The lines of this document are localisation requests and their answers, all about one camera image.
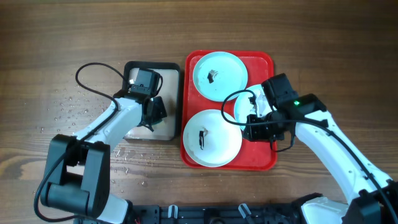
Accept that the light blue plate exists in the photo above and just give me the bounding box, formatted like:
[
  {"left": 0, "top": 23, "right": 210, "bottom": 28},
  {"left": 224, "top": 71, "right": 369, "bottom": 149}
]
[
  {"left": 234, "top": 84, "right": 272, "bottom": 123},
  {"left": 193, "top": 52, "right": 248, "bottom": 102}
]

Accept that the white round plate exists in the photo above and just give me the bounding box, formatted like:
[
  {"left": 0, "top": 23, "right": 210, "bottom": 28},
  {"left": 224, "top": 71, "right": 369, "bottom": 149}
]
[{"left": 183, "top": 110, "right": 243, "bottom": 167}]

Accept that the teal sponge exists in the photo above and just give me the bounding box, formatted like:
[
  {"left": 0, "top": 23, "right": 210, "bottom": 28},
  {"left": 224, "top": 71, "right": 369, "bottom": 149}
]
[{"left": 153, "top": 119, "right": 165, "bottom": 125}]

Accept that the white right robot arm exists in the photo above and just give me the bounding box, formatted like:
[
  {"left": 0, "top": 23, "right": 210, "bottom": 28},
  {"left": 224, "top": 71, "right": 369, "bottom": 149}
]
[{"left": 244, "top": 94, "right": 397, "bottom": 223}]

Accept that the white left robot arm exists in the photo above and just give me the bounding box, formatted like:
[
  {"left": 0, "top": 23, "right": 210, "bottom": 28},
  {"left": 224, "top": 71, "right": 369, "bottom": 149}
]
[{"left": 34, "top": 90, "right": 167, "bottom": 223}]

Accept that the black rectangular water tray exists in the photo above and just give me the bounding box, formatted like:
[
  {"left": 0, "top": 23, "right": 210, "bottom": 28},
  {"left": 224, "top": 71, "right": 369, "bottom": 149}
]
[{"left": 124, "top": 61, "right": 181, "bottom": 141}]

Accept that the red plastic tray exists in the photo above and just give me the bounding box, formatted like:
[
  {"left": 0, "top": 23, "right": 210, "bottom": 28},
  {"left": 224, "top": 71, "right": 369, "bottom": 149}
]
[{"left": 182, "top": 50, "right": 277, "bottom": 171}]

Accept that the light blue plate top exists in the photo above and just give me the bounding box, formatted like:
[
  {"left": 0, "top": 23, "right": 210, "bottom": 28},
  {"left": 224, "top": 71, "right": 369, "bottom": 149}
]
[{"left": 193, "top": 52, "right": 248, "bottom": 102}]

